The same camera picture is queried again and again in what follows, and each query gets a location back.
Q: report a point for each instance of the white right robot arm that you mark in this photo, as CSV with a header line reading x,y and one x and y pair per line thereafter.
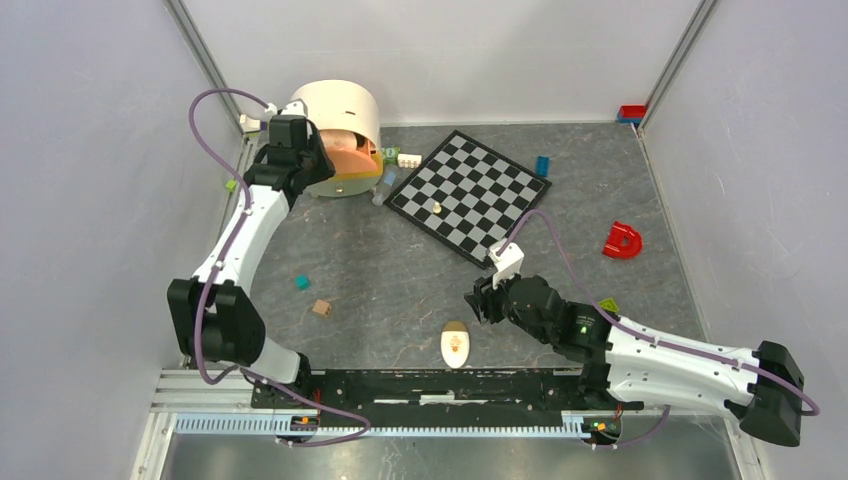
x,y
628,363

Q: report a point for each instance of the black grey chessboard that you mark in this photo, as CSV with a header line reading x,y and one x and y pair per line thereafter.
x,y
483,195

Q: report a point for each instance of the blue lego brick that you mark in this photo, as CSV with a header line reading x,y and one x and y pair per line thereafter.
x,y
542,165

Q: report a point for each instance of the black mounting rail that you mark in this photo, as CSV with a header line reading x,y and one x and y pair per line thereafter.
x,y
477,398

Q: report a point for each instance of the green toy block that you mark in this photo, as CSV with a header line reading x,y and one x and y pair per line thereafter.
x,y
390,154

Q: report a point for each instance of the white lego brick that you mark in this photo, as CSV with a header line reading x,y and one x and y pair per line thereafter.
x,y
409,161

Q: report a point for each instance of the red blue bricks corner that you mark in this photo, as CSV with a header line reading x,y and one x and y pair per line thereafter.
x,y
631,114

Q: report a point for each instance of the red letter D toy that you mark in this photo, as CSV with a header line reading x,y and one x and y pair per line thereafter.
x,y
623,242

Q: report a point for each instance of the green lego brick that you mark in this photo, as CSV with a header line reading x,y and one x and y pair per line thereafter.
x,y
609,304

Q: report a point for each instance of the white round drawer organizer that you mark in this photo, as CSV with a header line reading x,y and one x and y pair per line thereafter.
x,y
344,105

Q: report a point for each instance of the round pink compact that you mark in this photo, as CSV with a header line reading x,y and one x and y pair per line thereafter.
x,y
339,139

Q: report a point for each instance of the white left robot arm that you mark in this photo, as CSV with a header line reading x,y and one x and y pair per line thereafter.
x,y
214,318

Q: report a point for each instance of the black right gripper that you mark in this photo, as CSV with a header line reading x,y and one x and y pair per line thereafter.
x,y
484,297

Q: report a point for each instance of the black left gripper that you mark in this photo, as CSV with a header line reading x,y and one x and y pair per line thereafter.
x,y
326,168

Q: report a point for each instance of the small wooden cube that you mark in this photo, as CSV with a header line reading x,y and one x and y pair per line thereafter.
x,y
322,308

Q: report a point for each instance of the small teal cube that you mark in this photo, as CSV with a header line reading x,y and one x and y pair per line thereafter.
x,y
302,282

